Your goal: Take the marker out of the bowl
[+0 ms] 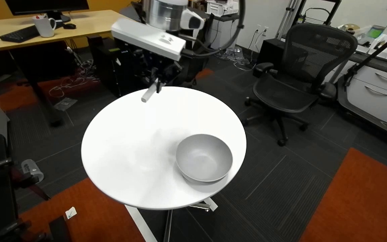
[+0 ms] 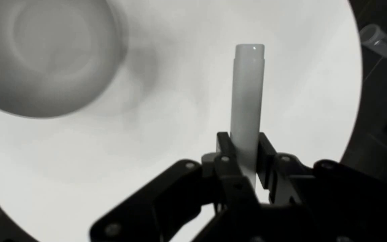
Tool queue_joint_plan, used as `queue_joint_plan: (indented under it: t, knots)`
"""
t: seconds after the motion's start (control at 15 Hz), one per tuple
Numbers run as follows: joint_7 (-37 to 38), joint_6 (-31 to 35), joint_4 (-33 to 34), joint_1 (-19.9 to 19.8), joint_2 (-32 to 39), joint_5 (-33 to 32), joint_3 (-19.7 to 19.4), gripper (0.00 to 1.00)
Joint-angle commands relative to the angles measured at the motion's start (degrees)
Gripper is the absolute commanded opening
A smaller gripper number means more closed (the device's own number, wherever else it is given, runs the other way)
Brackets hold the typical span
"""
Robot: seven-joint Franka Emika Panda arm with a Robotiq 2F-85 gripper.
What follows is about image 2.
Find white marker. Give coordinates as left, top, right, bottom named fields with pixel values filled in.
left=230, top=44, right=265, bottom=189

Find grey bowl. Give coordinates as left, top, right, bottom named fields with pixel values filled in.
left=0, top=0, right=129, bottom=119

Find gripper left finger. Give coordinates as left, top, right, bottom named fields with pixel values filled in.
left=89, top=132, right=262, bottom=242

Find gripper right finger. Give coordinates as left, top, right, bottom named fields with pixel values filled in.
left=257, top=132, right=387, bottom=242

